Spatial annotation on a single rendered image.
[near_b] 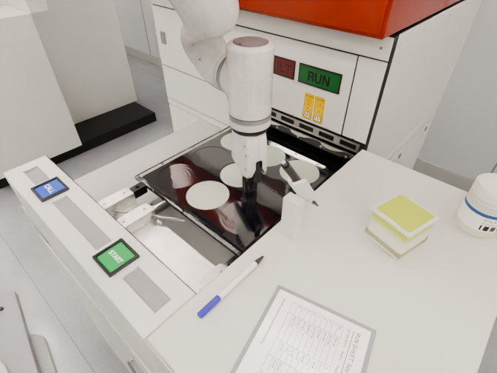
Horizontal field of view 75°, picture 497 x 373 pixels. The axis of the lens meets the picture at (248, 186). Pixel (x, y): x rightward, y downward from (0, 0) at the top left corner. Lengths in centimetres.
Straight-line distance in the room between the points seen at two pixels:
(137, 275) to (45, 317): 129
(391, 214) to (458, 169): 196
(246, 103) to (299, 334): 39
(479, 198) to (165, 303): 54
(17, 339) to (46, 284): 121
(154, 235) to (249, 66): 39
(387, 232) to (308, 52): 47
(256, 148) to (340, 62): 29
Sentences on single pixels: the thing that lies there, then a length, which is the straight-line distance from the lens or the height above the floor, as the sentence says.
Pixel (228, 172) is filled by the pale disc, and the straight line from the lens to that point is 83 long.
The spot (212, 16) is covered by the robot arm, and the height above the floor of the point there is 130.
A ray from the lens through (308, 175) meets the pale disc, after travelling 83.
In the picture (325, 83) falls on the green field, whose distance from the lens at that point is 83.
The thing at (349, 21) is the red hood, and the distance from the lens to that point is 72.
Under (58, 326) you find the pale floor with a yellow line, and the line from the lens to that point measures 178.
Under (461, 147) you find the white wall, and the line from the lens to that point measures 244.
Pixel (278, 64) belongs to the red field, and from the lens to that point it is 90.
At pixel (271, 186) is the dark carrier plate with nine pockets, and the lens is 78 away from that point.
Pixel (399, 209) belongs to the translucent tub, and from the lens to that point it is 59.
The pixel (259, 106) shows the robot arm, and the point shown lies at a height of 113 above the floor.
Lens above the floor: 140
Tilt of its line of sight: 40 degrees down
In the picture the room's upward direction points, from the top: straight up
